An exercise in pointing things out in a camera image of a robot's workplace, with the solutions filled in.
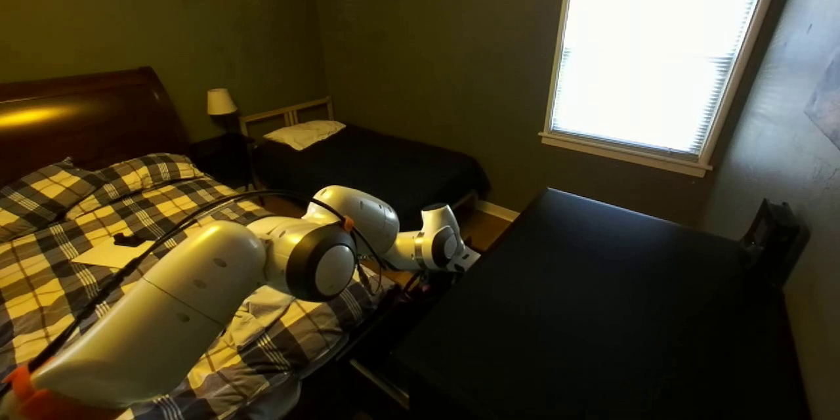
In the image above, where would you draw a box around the black cabinet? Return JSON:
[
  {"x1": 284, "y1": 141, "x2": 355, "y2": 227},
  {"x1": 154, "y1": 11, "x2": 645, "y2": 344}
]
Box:
[{"x1": 292, "y1": 187, "x2": 812, "y2": 420}]

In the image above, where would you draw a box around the dark jar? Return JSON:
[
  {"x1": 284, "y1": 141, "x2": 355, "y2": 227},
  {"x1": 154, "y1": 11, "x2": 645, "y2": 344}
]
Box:
[{"x1": 740, "y1": 198, "x2": 810, "y2": 287}]

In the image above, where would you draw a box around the dark nightstand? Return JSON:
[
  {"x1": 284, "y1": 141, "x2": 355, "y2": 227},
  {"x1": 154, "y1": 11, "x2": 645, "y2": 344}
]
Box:
[{"x1": 190, "y1": 132, "x2": 257, "y2": 188}]

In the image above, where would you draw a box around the bed with black cover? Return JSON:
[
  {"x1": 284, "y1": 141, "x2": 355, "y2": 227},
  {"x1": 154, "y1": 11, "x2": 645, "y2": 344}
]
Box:
[{"x1": 239, "y1": 96, "x2": 492, "y2": 232}]

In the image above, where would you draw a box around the plaid pillow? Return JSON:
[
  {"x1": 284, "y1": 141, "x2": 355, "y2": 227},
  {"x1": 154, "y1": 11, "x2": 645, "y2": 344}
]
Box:
[
  {"x1": 64, "y1": 153, "x2": 205, "y2": 221},
  {"x1": 0, "y1": 157, "x2": 100, "y2": 243}
]

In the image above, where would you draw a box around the bed with plaid cover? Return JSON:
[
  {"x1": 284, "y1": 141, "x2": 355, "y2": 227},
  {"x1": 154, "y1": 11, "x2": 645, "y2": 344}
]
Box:
[{"x1": 0, "y1": 66, "x2": 398, "y2": 420}]

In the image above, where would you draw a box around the table lamp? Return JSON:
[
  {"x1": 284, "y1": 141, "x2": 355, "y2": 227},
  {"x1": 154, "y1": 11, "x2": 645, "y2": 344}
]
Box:
[{"x1": 207, "y1": 87, "x2": 241, "y2": 133}]

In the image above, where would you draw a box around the white pillow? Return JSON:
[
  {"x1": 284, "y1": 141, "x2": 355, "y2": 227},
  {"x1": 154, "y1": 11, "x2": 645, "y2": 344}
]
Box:
[{"x1": 263, "y1": 119, "x2": 347, "y2": 152}]

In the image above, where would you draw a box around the window with blinds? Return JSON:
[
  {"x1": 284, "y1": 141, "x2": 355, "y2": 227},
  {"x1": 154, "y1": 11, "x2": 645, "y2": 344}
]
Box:
[{"x1": 539, "y1": 0, "x2": 793, "y2": 179}]

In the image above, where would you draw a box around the sheet of paper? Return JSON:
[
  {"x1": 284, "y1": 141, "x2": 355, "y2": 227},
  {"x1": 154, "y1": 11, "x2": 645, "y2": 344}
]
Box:
[{"x1": 71, "y1": 236, "x2": 157, "y2": 270}]

